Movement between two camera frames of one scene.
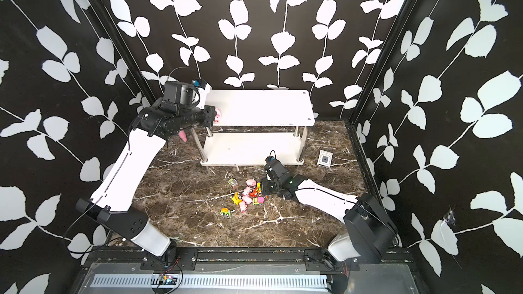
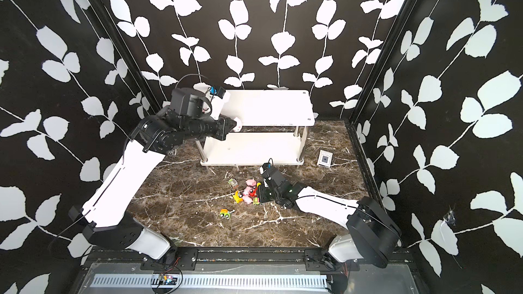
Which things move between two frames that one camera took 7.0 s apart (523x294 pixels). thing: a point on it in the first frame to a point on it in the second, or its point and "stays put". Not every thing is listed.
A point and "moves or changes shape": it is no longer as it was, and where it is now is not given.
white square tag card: (325, 158) stays put
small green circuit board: (165, 279) stays put
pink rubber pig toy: (217, 118) moves or changes shape
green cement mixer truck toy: (225, 212) stays put
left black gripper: (210, 113) to (224, 126)
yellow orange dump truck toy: (237, 199) stays put
